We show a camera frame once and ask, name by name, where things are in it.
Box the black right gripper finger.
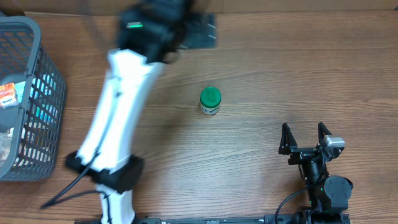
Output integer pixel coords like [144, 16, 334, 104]
[279, 123, 298, 155]
[318, 122, 332, 146]

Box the green lid jar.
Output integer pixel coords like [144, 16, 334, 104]
[200, 86, 221, 115]

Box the teal gum packet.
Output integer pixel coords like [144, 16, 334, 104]
[15, 73, 58, 123]

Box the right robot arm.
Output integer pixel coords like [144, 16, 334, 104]
[274, 122, 353, 224]

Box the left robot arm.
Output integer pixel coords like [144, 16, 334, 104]
[65, 1, 208, 223]

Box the grey plastic shopping basket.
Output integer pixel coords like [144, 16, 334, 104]
[1, 16, 67, 182]

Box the orange snack packet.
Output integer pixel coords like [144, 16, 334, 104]
[1, 83, 19, 109]

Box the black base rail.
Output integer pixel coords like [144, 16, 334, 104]
[74, 213, 352, 224]

